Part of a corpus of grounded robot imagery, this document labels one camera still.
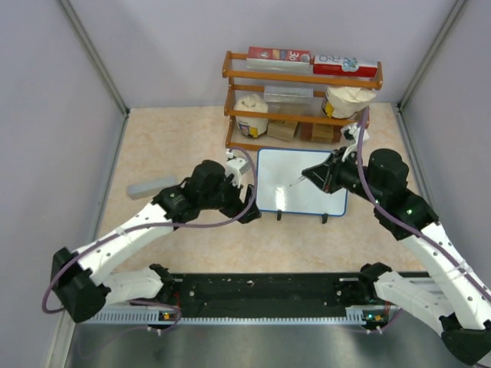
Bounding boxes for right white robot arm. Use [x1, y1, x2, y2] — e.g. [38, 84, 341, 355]
[302, 147, 490, 366]

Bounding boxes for wooden three tier rack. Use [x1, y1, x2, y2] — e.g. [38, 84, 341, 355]
[222, 51, 384, 152]

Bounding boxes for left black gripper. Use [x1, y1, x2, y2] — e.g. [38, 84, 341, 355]
[200, 172, 261, 224]

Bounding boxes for black white marker pen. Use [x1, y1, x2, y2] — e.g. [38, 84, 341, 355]
[288, 175, 306, 188]

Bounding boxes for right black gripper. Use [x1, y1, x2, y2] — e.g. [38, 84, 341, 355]
[303, 146, 385, 205]

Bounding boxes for white bag right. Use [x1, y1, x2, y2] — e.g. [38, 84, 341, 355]
[321, 86, 377, 119]

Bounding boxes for white bag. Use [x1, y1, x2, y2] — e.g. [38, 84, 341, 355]
[234, 94, 269, 139]
[321, 86, 377, 119]

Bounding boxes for blue framed whiteboard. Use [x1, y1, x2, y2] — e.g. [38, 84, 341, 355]
[256, 148, 348, 223]

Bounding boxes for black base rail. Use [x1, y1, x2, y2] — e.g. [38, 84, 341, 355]
[151, 273, 387, 319]

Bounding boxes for white bag left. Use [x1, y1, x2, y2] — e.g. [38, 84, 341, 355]
[234, 94, 269, 139]

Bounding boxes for grey cable duct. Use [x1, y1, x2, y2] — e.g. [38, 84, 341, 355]
[82, 304, 388, 327]

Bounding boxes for brown cardboard box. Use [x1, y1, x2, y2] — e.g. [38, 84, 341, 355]
[267, 120, 298, 142]

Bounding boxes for red white box right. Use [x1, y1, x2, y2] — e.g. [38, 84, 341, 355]
[313, 55, 378, 78]

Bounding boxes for red foil box left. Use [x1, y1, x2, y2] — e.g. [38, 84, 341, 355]
[246, 47, 311, 63]

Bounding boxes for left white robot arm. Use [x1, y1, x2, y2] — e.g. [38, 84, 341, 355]
[51, 157, 261, 323]

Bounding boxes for clear plastic box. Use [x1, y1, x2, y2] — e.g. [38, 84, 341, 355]
[263, 86, 314, 104]

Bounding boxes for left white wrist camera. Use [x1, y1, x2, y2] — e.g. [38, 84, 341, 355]
[225, 149, 249, 188]

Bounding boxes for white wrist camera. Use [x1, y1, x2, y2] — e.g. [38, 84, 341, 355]
[225, 149, 249, 188]
[341, 123, 370, 147]

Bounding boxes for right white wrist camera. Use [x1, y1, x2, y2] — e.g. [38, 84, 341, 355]
[341, 123, 370, 147]

